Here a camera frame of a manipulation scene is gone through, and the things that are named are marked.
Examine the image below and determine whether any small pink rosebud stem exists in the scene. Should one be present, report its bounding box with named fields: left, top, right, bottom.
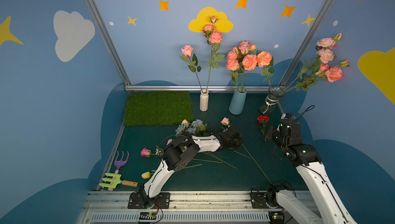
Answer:
left=221, top=117, right=272, bottom=184

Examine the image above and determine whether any red carnation flower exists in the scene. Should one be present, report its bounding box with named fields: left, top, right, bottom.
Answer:
left=257, top=115, right=270, bottom=141

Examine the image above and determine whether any blue hydrangea bunch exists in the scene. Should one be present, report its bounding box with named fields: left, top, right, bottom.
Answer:
left=176, top=119, right=225, bottom=163

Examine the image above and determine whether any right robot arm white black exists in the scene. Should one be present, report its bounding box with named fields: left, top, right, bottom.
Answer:
left=264, top=113, right=355, bottom=224

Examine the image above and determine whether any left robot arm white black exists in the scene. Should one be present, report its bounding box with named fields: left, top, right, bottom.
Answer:
left=139, top=126, right=242, bottom=202

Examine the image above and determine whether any teal cylindrical vase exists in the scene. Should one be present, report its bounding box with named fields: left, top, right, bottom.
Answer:
left=229, top=86, right=247, bottom=115

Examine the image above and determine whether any clear glass vase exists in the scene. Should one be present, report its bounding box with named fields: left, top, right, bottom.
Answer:
left=259, top=86, right=285, bottom=116

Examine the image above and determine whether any white ribbed ceramic vase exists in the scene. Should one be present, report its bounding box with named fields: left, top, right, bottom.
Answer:
left=200, top=89, right=209, bottom=112

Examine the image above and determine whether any pink flower bunch on table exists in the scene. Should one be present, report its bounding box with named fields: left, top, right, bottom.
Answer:
left=158, top=136, right=220, bottom=165

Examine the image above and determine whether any magenta rose single stem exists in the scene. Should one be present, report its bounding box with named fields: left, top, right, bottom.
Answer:
left=141, top=148, right=161, bottom=157

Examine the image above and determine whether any yellow tulip with stem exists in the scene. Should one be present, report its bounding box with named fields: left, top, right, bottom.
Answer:
left=141, top=163, right=203, bottom=180

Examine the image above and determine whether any green artificial grass mat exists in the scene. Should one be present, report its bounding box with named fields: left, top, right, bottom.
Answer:
left=123, top=91, right=194, bottom=126

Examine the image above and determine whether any purple toy garden fork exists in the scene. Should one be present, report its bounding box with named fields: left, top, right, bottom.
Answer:
left=114, top=151, right=130, bottom=174

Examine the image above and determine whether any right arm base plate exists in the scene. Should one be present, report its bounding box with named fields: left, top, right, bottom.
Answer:
left=250, top=191, right=282, bottom=209

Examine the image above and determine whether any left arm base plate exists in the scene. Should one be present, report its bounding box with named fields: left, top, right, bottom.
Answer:
left=127, top=192, right=171, bottom=209

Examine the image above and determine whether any aluminium frame back bar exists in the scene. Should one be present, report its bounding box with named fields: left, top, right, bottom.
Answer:
left=125, top=85, right=269, bottom=92

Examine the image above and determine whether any aluminium rail front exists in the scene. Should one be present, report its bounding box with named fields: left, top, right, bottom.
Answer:
left=75, top=189, right=345, bottom=224

